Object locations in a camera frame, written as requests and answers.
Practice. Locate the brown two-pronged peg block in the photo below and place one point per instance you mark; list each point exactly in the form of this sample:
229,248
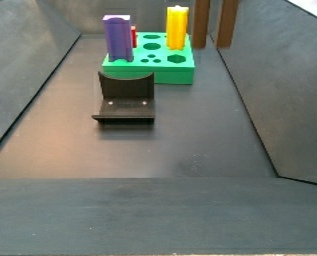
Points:
225,23

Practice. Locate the yellow star prism block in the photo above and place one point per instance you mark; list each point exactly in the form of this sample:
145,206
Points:
175,27

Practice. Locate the green shape sorter board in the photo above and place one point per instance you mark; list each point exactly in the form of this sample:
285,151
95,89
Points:
171,65

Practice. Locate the red square block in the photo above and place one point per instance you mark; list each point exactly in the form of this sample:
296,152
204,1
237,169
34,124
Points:
134,36

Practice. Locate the purple arch prism block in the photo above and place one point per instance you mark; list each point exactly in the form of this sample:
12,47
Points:
118,37

